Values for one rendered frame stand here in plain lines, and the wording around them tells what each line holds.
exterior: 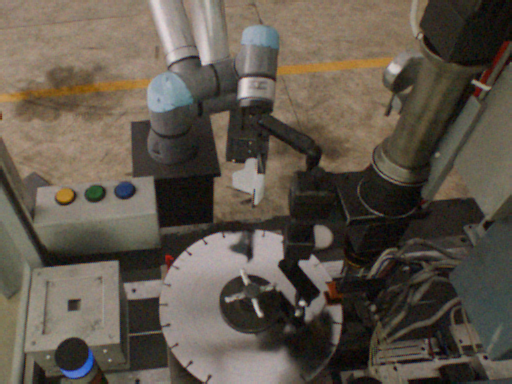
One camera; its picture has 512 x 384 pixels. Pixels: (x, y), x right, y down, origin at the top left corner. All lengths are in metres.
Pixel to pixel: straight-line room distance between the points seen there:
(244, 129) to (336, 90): 1.95
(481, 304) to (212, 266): 0.48
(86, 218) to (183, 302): 0.33
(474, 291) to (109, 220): 0.74
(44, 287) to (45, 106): 1.94
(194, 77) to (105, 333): 0.55
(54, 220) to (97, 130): 1.55
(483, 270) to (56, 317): 0.72
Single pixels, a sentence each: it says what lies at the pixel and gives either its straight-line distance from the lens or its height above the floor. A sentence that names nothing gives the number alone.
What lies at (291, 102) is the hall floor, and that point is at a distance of 2.73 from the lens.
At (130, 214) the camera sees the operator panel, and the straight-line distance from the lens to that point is 1.06.
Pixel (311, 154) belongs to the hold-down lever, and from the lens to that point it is 0.65.
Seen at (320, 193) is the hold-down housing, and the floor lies 1.25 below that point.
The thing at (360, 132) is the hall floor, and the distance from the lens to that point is 2.63.
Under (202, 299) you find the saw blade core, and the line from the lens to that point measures 0.88.
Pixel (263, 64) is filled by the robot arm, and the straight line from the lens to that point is 0.95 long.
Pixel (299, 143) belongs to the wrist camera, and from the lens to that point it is 0.92.
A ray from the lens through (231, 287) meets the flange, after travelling 0.88.
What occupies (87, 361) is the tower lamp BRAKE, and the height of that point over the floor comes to 1.15.
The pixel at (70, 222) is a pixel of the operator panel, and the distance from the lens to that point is 1.08.
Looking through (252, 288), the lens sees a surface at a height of 1.00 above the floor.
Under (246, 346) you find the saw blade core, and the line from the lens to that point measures 0.84.
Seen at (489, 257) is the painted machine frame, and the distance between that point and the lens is 0.59.
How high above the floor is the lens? 1.74
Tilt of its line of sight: 53 degrees down
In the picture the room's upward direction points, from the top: 5 degrees counter-clockwise
